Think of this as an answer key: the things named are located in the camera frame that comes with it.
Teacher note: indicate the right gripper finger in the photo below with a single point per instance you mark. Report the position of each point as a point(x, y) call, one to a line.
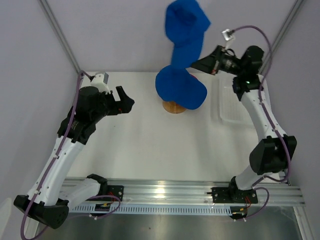
point(208, 69)
point(209, 61)

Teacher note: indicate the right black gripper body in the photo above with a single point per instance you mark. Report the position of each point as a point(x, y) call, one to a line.
point(227, 64)

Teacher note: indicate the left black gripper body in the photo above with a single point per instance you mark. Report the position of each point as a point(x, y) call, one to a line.
point(108, 106)

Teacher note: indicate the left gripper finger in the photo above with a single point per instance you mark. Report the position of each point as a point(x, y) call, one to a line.
point(125, 105)
point(121, 93)

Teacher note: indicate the blue cap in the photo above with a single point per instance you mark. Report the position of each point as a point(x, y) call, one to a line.
point(177, 85)
point(185, 26)

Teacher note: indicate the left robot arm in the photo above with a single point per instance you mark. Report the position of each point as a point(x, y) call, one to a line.
point(44, 202)

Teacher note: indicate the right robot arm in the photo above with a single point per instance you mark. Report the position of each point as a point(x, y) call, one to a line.
point(275, 147)

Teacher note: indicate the wooden hat stand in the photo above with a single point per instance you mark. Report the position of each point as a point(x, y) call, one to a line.
point(173, 108)

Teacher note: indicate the white plastic basket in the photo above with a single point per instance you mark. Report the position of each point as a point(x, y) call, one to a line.
point(230, 110)

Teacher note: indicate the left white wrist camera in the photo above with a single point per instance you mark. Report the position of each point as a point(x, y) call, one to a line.
point(100, 81)

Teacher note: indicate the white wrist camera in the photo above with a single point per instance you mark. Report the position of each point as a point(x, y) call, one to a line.
point(100, 81)
point(229, 37)

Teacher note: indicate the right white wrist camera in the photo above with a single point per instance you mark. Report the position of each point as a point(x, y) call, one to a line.
point(229, 37)

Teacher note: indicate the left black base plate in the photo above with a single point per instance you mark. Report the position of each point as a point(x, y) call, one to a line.
point(116, 190)

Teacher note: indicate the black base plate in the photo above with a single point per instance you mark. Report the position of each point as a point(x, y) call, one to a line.
point(116, 190)
point(227, 195)

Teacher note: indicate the aluminium mounting rail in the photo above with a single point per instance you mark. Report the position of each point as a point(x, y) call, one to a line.
point(154, 190)

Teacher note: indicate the right frame post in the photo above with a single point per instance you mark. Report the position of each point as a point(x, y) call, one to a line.
point(284, 29)

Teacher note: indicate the frame post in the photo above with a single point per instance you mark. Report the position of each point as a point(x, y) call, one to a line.
point(284, 29)
point(58, 31)

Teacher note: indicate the white slotted cable duct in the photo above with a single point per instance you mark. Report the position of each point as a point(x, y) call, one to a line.
point(148, 209)

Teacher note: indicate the left frame post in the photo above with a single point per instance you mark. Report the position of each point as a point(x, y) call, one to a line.
point(58, 31)

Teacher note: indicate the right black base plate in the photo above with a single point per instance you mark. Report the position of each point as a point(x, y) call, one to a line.
point(227, 195)

